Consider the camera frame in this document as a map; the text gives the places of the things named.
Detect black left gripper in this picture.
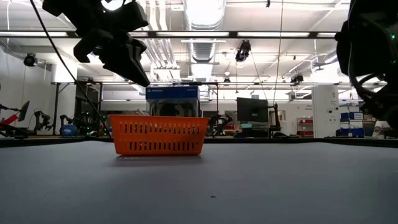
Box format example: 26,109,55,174
42,0,152,88

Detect blue Sony PlayStation box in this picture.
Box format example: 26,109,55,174
145,86,201,118

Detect orange plastic basket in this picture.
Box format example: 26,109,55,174
108,114,211,156

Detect black ceiling spotlight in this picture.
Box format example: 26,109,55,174
23,52,39,68

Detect black computer monitor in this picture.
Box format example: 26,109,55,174
236,97,270,123

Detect blue-grey table mat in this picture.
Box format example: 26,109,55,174
0,140,398,224

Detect red storage bins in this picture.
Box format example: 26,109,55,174
297,117,314,138

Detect blue storage bins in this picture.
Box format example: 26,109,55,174
340,111,365,138

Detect thin dark cable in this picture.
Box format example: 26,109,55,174
29,0,111,138

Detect silver ventilation duct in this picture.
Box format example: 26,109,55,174
183,0,227,82

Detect black overhead camera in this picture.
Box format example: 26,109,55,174
234,39,252,63

